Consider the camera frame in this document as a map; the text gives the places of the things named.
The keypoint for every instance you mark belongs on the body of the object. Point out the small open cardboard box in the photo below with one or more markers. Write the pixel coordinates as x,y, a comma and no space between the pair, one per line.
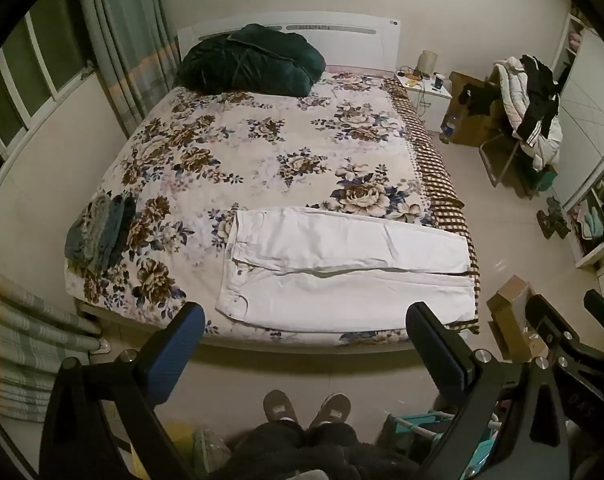
511,310

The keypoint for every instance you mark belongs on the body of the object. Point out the large cardboard box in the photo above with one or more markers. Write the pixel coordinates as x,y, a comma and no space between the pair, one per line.
469,127

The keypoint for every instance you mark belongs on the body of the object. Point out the white bed headboard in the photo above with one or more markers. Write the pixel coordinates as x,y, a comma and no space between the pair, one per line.
352,42

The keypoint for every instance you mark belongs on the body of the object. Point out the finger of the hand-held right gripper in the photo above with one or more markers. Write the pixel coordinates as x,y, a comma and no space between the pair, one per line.
546,320
601,305

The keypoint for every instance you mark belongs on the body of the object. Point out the white framed window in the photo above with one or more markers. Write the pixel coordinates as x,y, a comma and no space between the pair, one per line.
27,75

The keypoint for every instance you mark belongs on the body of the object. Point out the bed with floral bedspread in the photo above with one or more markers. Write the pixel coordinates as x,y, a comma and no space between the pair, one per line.
262,160

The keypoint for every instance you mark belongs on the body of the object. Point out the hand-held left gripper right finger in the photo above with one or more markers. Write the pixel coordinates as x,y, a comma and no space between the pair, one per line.
431,345

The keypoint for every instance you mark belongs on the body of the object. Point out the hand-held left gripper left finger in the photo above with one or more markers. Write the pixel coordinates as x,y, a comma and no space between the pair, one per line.
184,330

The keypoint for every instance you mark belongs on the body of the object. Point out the black striped clothes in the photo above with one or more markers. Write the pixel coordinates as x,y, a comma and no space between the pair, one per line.
541,90

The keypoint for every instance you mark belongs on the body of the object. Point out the dark green duvet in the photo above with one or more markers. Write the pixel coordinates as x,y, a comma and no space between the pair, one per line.
252,62

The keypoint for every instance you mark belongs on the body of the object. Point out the teal folded towels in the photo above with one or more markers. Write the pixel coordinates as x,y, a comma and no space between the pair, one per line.
594,220

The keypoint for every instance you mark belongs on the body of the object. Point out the white nightstand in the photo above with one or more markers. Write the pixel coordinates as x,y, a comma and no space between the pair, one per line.
429,105

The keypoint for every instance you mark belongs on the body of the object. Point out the beige table lamp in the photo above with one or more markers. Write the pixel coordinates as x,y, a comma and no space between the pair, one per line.
426,62

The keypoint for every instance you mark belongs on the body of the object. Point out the white wardrobe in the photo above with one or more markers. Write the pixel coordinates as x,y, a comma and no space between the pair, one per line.
589,95

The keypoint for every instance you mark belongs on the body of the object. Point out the pink plush item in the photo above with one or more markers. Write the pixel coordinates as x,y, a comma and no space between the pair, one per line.
574,40

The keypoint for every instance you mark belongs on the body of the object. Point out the white pants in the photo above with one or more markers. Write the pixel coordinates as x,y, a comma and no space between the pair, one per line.
342,270

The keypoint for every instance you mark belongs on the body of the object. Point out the grey folded garment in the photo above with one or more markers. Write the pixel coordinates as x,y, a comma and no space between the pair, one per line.
87,232

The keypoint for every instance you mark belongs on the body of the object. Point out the dark cup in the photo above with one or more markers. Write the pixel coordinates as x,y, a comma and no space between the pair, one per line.
439,82

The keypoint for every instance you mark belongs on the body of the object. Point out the dark teal folded garment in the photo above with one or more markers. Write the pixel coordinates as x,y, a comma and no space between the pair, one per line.
121,225

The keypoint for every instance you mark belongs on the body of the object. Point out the person's grey slipper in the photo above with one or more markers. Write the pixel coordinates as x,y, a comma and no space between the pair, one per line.
334,406
280,405

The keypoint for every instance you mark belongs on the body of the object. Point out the black garment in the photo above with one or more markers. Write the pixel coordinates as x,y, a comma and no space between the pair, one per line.
476,97

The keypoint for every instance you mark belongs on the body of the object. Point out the plastic water bottle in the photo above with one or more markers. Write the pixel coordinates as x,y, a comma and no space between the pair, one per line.
447,126

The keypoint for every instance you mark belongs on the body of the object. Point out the person's dark trouser legs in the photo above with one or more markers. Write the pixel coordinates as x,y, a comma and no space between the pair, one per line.
292,452

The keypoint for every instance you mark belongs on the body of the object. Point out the brown checked bedsheet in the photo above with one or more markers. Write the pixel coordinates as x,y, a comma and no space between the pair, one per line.
431,175

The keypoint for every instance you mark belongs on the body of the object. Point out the chair with piled jackets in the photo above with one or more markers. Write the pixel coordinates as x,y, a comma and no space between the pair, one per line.
511,90

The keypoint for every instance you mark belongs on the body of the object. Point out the green plaid curtain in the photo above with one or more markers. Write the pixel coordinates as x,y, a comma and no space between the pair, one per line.
27,340

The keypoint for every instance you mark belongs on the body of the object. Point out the green bin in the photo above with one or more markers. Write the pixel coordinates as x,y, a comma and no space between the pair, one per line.
545,180

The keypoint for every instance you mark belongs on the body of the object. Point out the green striped curtain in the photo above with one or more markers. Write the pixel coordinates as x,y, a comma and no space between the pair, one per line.
127,35

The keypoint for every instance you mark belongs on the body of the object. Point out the metal folding chair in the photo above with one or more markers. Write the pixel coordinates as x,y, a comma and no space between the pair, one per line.
501,155

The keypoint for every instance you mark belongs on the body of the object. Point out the bed frame base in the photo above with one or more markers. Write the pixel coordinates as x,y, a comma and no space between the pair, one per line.
282,347

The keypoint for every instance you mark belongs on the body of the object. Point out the teal rack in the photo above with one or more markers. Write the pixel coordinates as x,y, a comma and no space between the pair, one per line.
426,425

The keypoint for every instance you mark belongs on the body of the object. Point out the dark shoes pair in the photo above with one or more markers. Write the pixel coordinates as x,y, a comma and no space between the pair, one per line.
552,220

